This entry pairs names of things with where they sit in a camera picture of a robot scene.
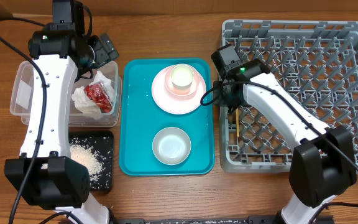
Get wooden chopstick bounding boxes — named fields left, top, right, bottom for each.
left=235, top=108, right=240, bottom=138

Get red snack wrapper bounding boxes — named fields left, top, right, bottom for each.
left=85, top=82, right=112, bottom=113

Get white napkin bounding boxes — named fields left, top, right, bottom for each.
left=71, top=70, right=116, bottom=119

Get grey round bowl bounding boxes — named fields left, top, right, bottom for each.
left=152, top=127, right=191, bottom=166

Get rice and food scraps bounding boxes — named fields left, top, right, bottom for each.
left=68, top=136, right=112, bottom=184

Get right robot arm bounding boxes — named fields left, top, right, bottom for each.
left=213, top=58, right=357, bottom=223

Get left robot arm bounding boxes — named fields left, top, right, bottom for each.
left=4, top=22, right=116, bottom=223

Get clear plastic waste bin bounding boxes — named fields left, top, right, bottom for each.
left=10, top=61, right=122, bottom=127

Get small pink bowl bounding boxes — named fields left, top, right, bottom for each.
left=165, top=64, right=201, bottom=96

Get cream paper cup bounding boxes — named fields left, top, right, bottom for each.
left=170, top=64, right=194, bottom=90

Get large pink plate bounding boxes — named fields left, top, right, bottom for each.
left=152, top=66, right=206, bottom=114

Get brown cardboard backdrop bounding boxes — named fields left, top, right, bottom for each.
left=0, top=0, right=358, bottom=17

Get teal plastic serving tray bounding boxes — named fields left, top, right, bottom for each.
left=119, top=58, right=215, bottom=176

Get black plastic tray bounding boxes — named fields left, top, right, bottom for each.
left=68, top=130, right=115, bottom=192

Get grey plastic dish rack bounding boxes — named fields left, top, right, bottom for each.
left=219, top=19, right=358, bottom=173

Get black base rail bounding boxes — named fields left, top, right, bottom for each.
left=110, top=214, right=335, bottom=224

